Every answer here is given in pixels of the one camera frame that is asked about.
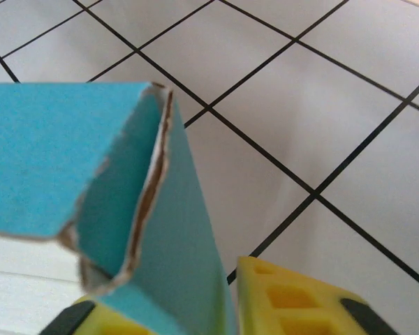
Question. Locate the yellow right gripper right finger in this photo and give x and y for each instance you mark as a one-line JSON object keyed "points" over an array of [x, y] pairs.
{"points": [[300, 303]]}

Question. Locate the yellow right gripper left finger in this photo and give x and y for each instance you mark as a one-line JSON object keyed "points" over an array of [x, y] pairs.
{"points": [[90, 321]]}

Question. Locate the teal and white paper box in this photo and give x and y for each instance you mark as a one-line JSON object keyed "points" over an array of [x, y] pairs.
{"points": [[38, 157]]}

